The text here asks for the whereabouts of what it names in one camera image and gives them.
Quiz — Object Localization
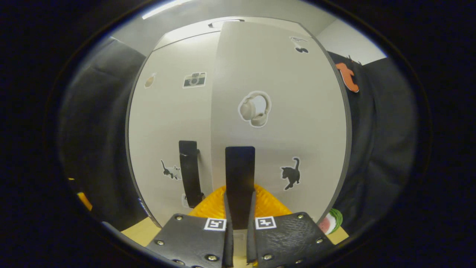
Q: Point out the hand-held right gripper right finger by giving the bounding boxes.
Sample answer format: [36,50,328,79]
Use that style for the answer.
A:
[247,185,335,268]

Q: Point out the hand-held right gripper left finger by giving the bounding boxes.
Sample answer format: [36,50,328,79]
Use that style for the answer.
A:
[147,186,234,268]

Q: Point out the white door with camera sticker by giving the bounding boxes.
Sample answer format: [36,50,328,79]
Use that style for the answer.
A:
[126,32,222,227]

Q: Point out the white door with headphone sticker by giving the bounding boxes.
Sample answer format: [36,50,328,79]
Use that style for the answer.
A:
[210,20,352,230]

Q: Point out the white double-door shoe cabinet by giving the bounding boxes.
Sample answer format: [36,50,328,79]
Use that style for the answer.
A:
[125,16,353,228]

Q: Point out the white cabinet drawer front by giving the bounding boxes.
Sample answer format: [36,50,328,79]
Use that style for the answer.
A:
[154,17,309,51]

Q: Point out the toy watermelon slice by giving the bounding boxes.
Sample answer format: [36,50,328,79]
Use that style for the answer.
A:
[318,208,343,235]

